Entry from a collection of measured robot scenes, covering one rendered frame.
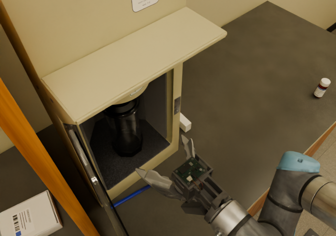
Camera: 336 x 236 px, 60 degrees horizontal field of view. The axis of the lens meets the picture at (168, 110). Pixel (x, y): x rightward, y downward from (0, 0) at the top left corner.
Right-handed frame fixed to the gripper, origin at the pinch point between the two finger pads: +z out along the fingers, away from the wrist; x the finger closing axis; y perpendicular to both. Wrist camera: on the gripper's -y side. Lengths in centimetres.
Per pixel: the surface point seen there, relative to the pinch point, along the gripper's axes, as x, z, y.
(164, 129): -12.0, 12.7, -15.1
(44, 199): 28.5, 21.3, -23.6
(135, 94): -2.0, 10.8, 11.0
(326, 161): -128, -26, -122
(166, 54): -2.9, 0.4, 29.4
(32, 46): 15.1, 9.2, 35.2
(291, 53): -91, 14, -28
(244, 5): -102, 52, -25
